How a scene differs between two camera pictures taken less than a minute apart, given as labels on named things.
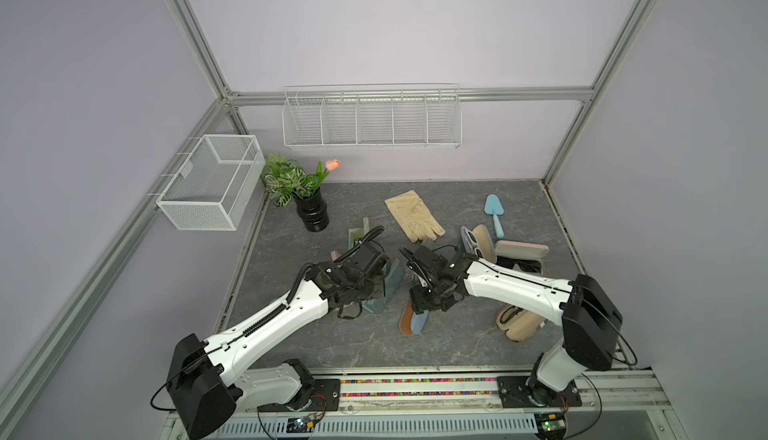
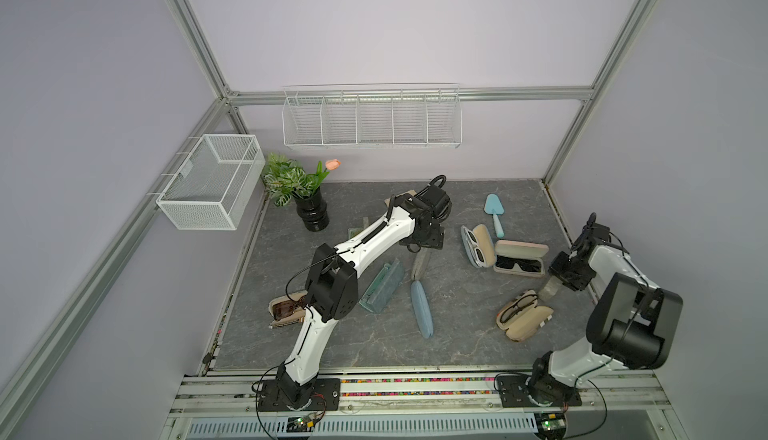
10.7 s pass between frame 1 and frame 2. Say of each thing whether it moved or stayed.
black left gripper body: moved
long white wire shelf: stayed
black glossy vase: stayed
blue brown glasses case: moved
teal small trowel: stayed
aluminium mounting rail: stayed
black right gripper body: moved
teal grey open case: stayed
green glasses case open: stayed
